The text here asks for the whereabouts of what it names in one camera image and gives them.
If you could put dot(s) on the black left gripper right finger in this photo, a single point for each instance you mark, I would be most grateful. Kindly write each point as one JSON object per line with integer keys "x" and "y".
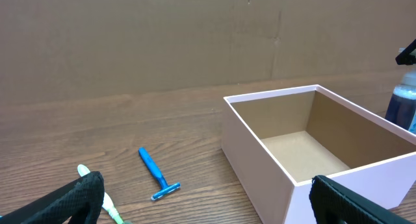
{"x": 332, "y": 203}

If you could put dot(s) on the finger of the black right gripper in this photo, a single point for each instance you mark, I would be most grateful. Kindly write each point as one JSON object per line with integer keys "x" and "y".
{"x": 406, "y": 55}

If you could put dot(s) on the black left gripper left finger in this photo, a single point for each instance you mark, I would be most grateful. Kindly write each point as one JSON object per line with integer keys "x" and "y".
{"x": 79, "y": 201}

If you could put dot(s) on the clear pump soap bottle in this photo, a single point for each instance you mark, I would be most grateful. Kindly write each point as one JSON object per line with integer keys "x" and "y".
{"x": 401, "y": 108}

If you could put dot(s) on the green white toothbrush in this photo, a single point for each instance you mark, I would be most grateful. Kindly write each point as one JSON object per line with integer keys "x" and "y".
{"x": 107, "y": 205}

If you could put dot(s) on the pink cardboard box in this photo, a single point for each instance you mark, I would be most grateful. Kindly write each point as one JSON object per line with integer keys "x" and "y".
{"x": 277, "y": 141}

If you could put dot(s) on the blue disposable razor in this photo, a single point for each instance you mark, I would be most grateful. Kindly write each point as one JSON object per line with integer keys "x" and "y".
{"x": 157, "y": 175}

